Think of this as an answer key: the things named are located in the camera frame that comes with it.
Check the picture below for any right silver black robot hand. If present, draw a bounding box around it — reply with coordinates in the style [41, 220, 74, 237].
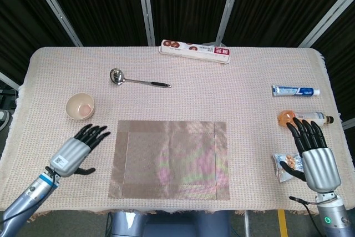
[279, 117, 342, 193]

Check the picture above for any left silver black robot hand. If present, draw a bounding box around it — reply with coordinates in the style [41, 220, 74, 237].
[49, 123, 111, 178]

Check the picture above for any beige round bowl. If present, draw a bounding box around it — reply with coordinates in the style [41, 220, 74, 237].
[65, 93, 95, 121]

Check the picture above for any brown woven placemat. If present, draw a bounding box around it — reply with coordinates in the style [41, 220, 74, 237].
[108, 120, 231, 200]

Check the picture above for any clear snack packet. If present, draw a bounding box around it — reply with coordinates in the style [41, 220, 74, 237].
[271, 152, 307, 184]

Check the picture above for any orange drink bottle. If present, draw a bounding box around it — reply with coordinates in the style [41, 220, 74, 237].
[277, 110, 335, 130]

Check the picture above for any white round device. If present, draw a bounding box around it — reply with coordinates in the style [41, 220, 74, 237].
[0, 110, 12, 132]

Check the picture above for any blue white toothpaste tube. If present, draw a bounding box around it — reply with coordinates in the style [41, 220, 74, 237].
[271, 85, 321, 98]

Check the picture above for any black equipment rack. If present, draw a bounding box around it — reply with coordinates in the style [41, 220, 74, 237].
[0, 88, 17, 110]

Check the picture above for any blue grey robot torso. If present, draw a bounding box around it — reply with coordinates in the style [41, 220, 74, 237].
[106, 210, 231, 237]

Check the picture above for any metal table leg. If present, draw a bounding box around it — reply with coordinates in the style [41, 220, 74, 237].
[243, 211, 250, 237]

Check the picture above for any beige woven tablecloth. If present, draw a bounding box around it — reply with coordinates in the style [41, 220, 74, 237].
[0, 46, 342, 220]

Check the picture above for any dark pleated curtain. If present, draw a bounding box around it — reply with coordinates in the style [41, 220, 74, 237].
[0, 0, 355, 115]

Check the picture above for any long cookie box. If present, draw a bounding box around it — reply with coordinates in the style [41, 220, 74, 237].
[158, 39, 231, 65]

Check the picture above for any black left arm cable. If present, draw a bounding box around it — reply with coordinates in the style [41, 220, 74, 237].
[0, 166, 58, 224]

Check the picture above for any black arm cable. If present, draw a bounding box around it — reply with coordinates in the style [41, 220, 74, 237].
[0, 166, 58, 224]
[288, 195, 320, 216]

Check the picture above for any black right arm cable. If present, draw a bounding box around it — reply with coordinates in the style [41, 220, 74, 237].
[288, 195, 320, 216]

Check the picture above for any steel ladle with black handle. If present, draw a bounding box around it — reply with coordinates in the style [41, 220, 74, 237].
[109, 68, 172, 89]

